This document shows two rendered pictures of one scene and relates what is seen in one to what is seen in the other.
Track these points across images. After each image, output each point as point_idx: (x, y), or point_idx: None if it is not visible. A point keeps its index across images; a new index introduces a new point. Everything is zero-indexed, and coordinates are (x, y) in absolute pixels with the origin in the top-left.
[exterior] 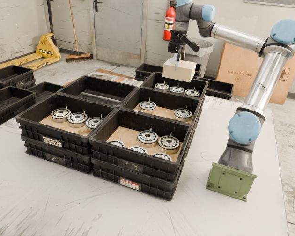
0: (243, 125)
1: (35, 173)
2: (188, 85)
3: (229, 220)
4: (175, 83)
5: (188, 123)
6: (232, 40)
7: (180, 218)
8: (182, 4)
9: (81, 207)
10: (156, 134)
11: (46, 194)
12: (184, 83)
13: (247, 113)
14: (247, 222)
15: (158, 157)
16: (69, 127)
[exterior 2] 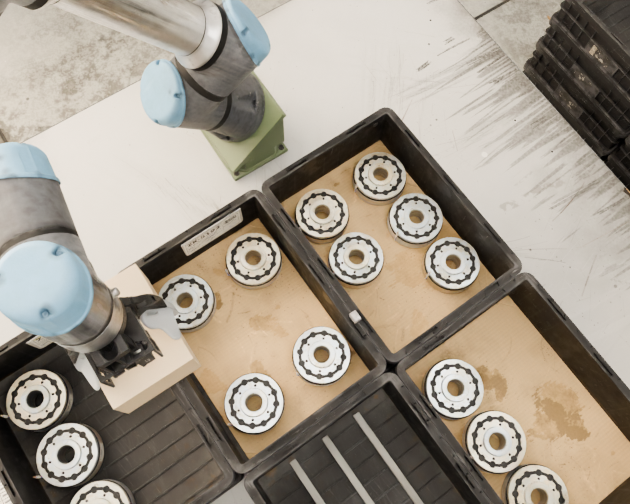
0: (252, 23)
1: None
2: (7, 442)
3: (305, 86)
4: (34, 493)
5: (258, 197)
6: None
7: None
8: (82, 261)
9: (529, 239)
10: (331, 250)
11: (584, 302)
12: (13, 461)
13: (234, 12)
14: (282, 68)
15: (410, 139)
16: (523, 427)
